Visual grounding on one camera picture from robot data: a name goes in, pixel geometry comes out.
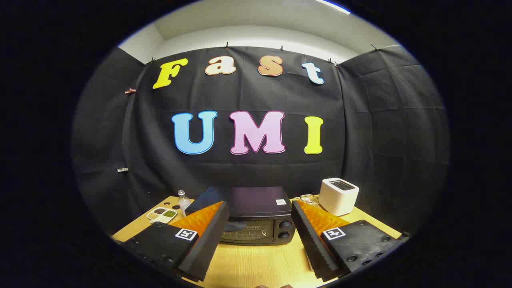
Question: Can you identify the white pop-up toaster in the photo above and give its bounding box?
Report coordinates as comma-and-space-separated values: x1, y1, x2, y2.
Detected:
319, 178, 360, 216

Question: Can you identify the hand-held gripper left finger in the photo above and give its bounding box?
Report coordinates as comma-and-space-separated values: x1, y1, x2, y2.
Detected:
120, 201, 230, 282

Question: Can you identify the black toaster oven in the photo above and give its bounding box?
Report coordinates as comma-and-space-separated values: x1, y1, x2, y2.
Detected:
185, 186, 296, 245

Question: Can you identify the white divided tray of beans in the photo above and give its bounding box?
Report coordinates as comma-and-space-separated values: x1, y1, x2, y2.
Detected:
146, 207, 178, 224

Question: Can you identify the black backdrop cloth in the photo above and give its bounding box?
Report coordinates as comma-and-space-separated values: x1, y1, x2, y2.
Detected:
72, 45, 450, 236

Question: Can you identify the clear plastic water bottle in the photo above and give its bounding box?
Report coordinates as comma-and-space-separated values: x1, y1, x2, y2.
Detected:
178, 190, 192, 216

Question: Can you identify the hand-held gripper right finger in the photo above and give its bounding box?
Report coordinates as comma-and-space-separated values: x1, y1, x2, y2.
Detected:
291, 200, 410, 282

